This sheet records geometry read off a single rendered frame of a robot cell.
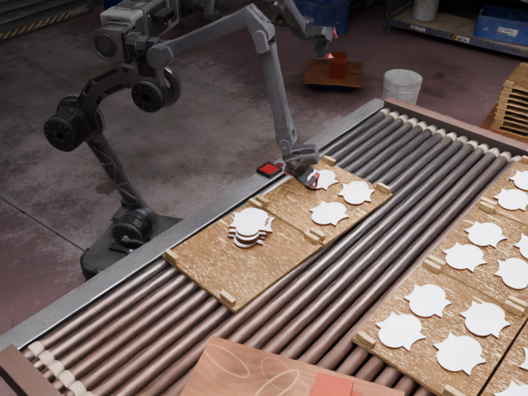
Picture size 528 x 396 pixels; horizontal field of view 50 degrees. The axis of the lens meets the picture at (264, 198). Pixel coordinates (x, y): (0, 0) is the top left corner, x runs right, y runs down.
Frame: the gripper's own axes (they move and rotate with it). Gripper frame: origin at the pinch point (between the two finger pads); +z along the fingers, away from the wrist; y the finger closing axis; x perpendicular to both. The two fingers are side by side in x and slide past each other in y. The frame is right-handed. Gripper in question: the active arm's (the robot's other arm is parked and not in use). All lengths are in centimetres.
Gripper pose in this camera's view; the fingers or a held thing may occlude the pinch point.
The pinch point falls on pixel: (306, 180)
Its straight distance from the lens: 217.7
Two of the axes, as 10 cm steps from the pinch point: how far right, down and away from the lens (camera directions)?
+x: -6.0, 7.8, -1.4
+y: -7.1, -4.5, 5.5
